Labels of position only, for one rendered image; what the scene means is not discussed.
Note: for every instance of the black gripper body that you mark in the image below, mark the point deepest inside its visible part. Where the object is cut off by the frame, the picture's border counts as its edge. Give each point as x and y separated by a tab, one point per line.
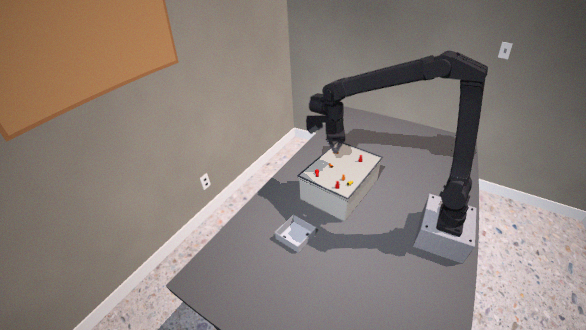
340	132

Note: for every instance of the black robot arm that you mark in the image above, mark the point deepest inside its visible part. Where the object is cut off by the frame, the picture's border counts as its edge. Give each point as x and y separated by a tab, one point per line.
472	76

